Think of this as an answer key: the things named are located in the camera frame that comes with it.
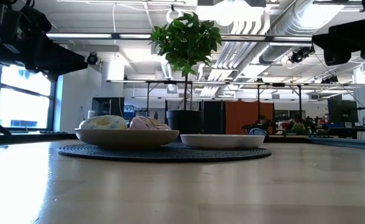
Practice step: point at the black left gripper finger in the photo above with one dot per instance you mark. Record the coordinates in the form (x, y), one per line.
(61, 63)

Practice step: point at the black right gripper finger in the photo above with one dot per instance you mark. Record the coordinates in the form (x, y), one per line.
(337, 57)
(337, 37)

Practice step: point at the large white sprinkled donut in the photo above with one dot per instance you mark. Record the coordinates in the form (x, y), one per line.
(103, 123)

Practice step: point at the large pale glazed donut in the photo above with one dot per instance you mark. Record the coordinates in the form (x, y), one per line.
(148, 124)

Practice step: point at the large window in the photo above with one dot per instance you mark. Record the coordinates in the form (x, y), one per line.
(23, 102)

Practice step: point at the black computer monitor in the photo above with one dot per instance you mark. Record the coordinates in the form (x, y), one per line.
(342, 111)
(107, 107)

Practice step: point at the small green bush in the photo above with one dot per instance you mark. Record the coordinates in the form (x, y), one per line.
(299, 128)

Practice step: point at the person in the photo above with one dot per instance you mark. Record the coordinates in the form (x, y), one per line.
(264, 120)

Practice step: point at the large beige plate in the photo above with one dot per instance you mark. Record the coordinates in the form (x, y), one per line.
(126, 138)

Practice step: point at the orange partition panel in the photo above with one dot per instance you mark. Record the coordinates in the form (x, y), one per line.
(247, 113)

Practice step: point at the blue rounded object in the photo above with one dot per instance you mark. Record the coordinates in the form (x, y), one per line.
(258, 131)

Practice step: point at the green leafy plant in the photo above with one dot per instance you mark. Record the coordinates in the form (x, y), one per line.
(185, 43)

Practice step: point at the black plant pot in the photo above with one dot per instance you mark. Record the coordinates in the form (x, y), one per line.
(184, 123)

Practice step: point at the black partition panel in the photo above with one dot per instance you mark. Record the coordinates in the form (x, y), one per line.
(213, 118)

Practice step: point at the dark woven round placemat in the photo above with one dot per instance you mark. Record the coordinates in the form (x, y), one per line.
(169, 155)

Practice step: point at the small white plate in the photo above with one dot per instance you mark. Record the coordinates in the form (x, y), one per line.
(222, 141)

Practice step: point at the black ceiling camera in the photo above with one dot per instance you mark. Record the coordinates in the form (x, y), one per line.
(300, 55)
(92, 58)

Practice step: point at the black overhead frame bar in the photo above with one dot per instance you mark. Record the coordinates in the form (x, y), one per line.
(247, 38)

